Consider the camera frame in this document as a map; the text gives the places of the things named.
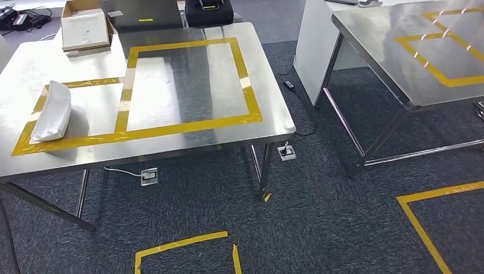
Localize white curved car panel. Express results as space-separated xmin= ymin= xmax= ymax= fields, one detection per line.
xmin=29 ymin=80 xmax=72 ymax=143

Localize steel workbench table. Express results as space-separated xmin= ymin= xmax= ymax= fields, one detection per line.
xmin=316 ymin=0 xmax=484 ymax=176
xmin=0 ymin=22 xmax=296 ymax=232

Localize silver floor outlet plate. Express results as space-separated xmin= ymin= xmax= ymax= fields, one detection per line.
xmin=277 ymin=144 xmax=297 ymax=162
xmin=140 ymin=168 xmax=159 ymax=187

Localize yellow floor tape square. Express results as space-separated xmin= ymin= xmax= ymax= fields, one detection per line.
xmin=134 ymin=231 xmax=243 ymax=274
xmin=396 ymin=180 xmax=484 ymax=274

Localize black device case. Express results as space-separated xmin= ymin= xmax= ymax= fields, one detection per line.
xmin=184 ymin=0 xmax=235 ymax=28

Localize grey flat device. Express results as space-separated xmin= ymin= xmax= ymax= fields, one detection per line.
xmin=325 ymin=0 xmax=384 ymax=9

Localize open cardboard box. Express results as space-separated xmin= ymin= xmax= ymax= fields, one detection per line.
xmin=60 ymin=0 xmax=119 ymax=53

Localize black power adapters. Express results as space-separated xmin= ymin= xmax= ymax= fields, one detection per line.
xmin=0 ymin=3 xmax=53 ymax=33

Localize black power cable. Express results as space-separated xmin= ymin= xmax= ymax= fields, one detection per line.
xmin=275 ymin=57 xmax=318 ymax=152

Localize white pedestal cabinet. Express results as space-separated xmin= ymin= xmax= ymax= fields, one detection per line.
xmin=293 ymin=0 xmax=382 ymax=106

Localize white power cable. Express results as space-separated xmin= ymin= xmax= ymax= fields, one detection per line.
xmin=104 ymin=167 xmax=143 ymax=179

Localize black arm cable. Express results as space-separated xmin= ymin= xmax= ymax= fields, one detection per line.
xmin=0 ymin=200 xmax=22 ymax=274

